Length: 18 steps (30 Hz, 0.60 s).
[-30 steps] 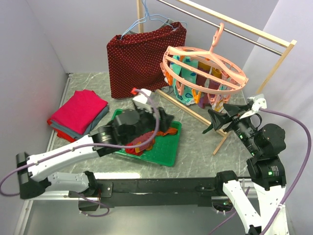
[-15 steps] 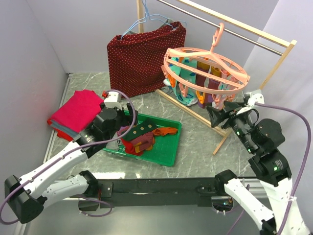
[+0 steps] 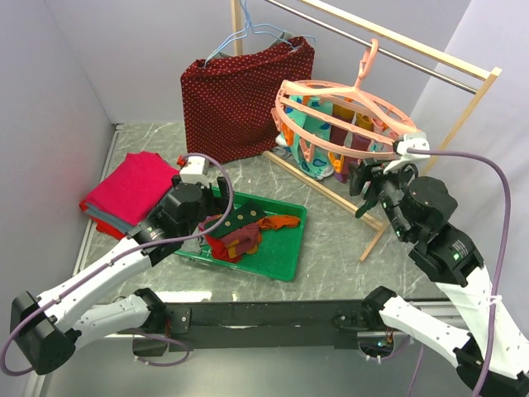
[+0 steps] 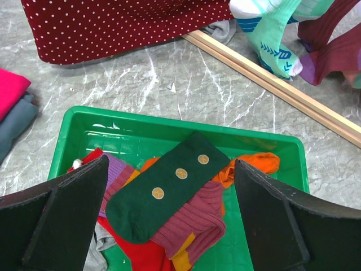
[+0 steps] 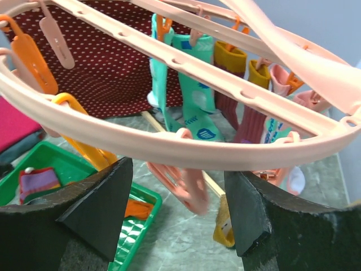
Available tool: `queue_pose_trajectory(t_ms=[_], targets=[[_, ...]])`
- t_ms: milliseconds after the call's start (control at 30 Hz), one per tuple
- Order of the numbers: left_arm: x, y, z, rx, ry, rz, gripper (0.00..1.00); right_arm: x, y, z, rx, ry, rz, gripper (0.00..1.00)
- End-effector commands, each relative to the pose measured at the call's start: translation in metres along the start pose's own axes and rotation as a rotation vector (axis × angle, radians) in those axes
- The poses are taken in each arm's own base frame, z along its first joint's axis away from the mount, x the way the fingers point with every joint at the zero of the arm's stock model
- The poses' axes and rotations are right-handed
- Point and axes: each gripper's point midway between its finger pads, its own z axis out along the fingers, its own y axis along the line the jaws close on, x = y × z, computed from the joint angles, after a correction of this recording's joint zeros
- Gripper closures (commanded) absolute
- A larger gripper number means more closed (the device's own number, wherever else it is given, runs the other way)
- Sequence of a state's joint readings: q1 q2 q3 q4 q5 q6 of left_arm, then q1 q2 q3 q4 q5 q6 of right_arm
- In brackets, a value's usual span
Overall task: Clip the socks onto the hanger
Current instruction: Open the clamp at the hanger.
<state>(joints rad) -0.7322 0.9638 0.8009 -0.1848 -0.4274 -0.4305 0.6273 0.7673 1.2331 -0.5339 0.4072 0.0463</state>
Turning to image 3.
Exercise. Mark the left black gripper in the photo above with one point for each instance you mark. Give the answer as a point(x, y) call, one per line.
point(218, 204)

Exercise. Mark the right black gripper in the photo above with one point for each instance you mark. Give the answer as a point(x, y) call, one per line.
point(369, 169)

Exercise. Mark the pink round clip hanger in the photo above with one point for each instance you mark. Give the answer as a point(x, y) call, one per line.
point(326, 126)

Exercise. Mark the maroon yellow striped sock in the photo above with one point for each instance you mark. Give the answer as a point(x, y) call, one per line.
point(243, 240)

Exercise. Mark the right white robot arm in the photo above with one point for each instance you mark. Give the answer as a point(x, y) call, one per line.
point(491, 355)

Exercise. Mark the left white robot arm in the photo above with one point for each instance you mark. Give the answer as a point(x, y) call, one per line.
point(152, 241)

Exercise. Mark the maroon purple hanging sock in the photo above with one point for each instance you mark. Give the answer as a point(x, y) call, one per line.
point(344, 138)

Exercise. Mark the orange sock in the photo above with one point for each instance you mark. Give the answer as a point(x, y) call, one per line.
point(277, 222)

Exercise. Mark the grey white sock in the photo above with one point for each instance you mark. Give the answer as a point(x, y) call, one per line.
point(195, 246)

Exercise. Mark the red sock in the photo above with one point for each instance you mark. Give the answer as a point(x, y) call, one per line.
point(220, 252)

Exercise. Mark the dark red dotted garment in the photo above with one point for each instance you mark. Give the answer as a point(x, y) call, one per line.
point(227, 102)

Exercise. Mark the teal patterned hanging sock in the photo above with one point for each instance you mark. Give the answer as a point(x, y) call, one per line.
point(318, 167)

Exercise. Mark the green plastic tray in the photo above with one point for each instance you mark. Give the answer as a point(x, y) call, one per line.
point(277, 256)

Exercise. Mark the folded pink cloth stack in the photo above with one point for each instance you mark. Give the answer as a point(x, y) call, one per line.
point(128, 194)

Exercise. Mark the black base crossbar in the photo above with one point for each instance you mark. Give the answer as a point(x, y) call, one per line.
point(209, 325)

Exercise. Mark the wooden clothes rack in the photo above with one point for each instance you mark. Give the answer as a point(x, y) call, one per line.
point(296, 94)

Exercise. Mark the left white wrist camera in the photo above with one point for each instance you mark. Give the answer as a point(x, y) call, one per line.
point(193, 169)

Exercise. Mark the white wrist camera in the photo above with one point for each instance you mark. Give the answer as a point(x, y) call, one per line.
point(409, 150)
point(193, 169)

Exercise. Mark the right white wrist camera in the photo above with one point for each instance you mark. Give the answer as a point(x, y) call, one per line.
point(409, 150)

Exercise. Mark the blue wire hanger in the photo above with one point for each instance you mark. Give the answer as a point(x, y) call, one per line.
point(243, 26)

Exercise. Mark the aluminium frame rail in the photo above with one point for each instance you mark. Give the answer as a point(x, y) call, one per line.
point(74, 311)

